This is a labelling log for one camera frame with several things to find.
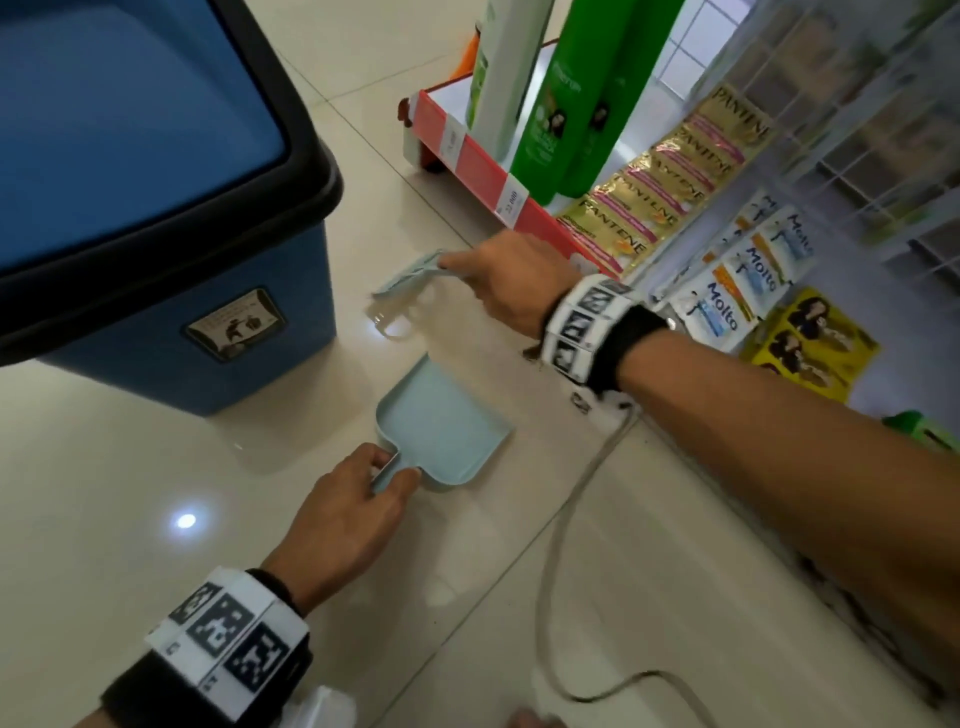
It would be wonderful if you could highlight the white and green bottle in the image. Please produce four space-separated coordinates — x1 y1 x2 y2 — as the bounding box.
465 0 557 163

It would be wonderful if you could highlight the person's right forearm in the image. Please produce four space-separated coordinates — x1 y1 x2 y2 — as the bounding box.
618 330 960 665

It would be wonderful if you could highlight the strip of gold sachets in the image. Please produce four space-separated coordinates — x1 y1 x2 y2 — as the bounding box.
555 83 778 279

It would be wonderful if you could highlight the green shampoo bottle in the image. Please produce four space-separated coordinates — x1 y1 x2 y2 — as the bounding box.
509 0 640 208
558 0 686 201

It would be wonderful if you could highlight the blue plastic trash bin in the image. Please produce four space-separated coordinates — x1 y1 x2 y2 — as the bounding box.
39 219 340 418

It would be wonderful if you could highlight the black bin lid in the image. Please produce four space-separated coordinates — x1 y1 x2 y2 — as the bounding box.
0 0 345 369

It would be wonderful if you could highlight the white price tag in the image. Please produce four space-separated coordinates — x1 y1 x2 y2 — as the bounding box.
438 114 468 164
492 171 531 229

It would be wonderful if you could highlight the white wire rack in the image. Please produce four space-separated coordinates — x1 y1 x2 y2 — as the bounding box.
652 0 960 290

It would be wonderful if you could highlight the grey cable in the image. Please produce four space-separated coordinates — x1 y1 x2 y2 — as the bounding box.
534 405 723 728

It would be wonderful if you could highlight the orange object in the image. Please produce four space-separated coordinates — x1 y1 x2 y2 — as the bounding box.
450 24 482 85

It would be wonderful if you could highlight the light blue dustpan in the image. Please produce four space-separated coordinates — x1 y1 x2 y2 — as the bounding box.
372 352 516 496

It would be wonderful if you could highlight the light blue hand brush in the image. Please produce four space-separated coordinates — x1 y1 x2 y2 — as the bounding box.
371 249 455 303

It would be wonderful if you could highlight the person's left hand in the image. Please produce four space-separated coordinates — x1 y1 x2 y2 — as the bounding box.
261 442 423 616

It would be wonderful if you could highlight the red and white shelf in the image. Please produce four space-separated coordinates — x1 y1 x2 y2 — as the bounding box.
399 37 627 280

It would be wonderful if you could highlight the white marker wristband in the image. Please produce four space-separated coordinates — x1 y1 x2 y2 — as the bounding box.
540 273 671 399
101 566 315 728

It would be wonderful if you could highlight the strip of yellow sachets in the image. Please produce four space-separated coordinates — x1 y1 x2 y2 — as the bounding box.
738 286 883 407

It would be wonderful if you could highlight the person's right hand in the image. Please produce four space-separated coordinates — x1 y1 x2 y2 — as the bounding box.
438 230 588 340

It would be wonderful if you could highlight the green packet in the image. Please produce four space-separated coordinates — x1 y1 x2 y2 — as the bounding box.
881 409 960 456

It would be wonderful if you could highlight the bin label sticker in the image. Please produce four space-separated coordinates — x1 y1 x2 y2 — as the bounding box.
183 288 287 363

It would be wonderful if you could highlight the strip of white blue sachets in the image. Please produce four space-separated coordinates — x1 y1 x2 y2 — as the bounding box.
648 187 818 354

